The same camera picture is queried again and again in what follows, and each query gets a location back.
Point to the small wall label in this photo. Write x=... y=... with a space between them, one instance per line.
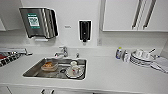
x=67 y=26

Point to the white two-door base cabinet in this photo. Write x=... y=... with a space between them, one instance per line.
x=66 y=90

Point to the white wall cabinet three-door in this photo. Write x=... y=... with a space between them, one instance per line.
x=123 y=15

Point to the metal spoon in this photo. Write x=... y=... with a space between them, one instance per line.
x=151 y=52

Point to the white plate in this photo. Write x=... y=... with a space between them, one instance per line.
x=68 y=74

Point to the black wall soap dispenser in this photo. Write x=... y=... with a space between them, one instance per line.
x=84 y=31

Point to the white bowl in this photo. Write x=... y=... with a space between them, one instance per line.
x=140 y=53

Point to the chrome sink faucet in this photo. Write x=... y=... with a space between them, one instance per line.
x=62 y=51

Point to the grey paper towel dispenser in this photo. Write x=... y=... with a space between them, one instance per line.
x=38 y=23

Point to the orange food container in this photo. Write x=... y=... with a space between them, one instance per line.
x=49 y=66

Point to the small sink soap pump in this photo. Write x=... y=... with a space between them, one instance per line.
x=78 y=54

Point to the small white bottle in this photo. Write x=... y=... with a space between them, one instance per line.
x=126 y=56

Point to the white wall outlet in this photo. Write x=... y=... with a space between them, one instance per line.
x=99 y=41

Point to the blue dish soap bottle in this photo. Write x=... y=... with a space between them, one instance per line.
x=118 y=53

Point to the stack of white plates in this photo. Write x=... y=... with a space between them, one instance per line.
x=141 y=62

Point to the stainless steel sink basin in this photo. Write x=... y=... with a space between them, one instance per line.
x=33 y=71

